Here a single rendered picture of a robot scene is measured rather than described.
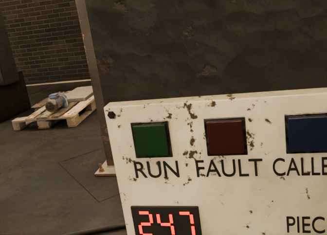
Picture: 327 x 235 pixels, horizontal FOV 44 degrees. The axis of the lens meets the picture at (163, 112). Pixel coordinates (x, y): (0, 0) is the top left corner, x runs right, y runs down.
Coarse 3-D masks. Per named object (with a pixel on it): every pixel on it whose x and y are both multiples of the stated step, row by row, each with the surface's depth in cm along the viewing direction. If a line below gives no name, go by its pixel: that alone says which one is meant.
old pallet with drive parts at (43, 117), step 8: (40, 104) 522; (72, 104) 499; (80, 104) 492; (88, 104) 494; (40, 112) 483; (48, 112) 476; (56, 112) 471; (64, 112) 472; (72, 112) 462; (88, 112) 498; (16, 120) 471; (24, 120) 467; (32, 120) 465; (40, 120) 463; (48, 120) 464; (56, 120) 484; (72, 120) 455; (80, 120) 472; (16, 128) 473; (40, 128) 466
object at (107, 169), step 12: (84, 0) 291; (84, 12) 293; (84, 24) 296; (84, 36) 300; (96, 72) 306; (96, 84) 310; (96, 96) 313; (96, 108) 316; (108, 144) 324; (108, 156) 328; (108, 168) 327
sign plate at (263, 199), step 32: (224, 96) 41; (256, 96) 40; (288, 96) 39; (320, 96) 38; (128, 128) 44; (192, 128) 42; (256, 128) 41; (128, 160) 45; (160, 160) 44; (192, 160) 43; (224, 160) 43; (256, 160) 42; (288, 160) 41; (320, 160) 40; (128, 192) 47; (160, 192) 46; (192, 192) 45; (224, 192) 44; (256, 192) 43; (288, 192) 42; (320, 192) 41; (128, 224) 48; (160, 224) 47; (192, 224) 46; (224, 224) 45; (256, 224) 44; (288, 224) 43; (320, 224) 42
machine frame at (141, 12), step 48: (96, 0) 42; (144, 0) 41; (192, 0) 40; (240, 0) 39; (288, 0) 38; (96, 48) 44; (144, 48) 43; (192, 48) 42; (240, 48) 40; (288, 48) 39; (144, 96) 45; (192, 96) 43
